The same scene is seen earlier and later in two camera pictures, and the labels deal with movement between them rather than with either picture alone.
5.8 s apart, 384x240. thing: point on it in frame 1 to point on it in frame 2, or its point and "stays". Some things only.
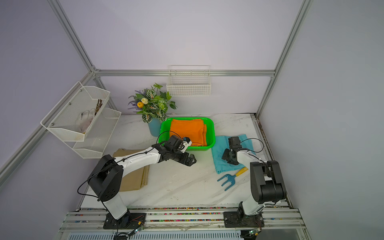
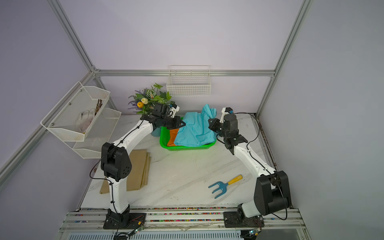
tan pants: x=136 y=179 stays
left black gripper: x=189 y=162 to x=176 y=120
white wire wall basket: x=189 y=80 stays
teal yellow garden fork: x=231 y=178 to x=224 y=185
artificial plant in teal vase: x=152 y=105 stays
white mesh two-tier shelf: x=81 y=120 stays
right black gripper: x=224 y=157 to x=213 y=126
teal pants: x=222 y=144 to x=195 y=132
